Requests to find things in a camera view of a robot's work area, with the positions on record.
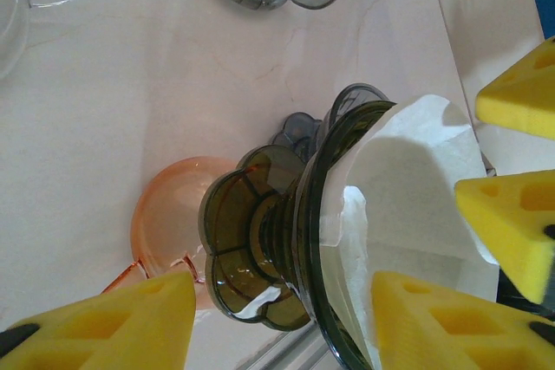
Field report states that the clear glass server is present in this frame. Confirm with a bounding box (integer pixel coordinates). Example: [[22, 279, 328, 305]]
[[0, 0, 96, 81]]

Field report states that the grey glass dripper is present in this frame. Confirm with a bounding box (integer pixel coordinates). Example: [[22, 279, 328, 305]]
[[271, 82, 391, 159]]

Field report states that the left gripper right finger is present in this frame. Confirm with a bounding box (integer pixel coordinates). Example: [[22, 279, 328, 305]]
[[372, 269, 555, 370]]

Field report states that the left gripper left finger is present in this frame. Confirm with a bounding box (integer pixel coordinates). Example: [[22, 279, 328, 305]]
[[0, 271, 197, 370]]

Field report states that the white paper coffee filter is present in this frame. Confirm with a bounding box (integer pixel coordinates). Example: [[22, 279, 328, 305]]
[[320, 93, 500, 370]]

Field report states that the green glass dripper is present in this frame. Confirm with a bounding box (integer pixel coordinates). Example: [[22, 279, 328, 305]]
[[198, 99, 400, 370]]

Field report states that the orange glass server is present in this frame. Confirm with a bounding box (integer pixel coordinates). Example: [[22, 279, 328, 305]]
[[101, 155, 238, 313]]

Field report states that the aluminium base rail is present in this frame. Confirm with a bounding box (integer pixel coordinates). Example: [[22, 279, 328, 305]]
[[242, 328, 337, 370]]

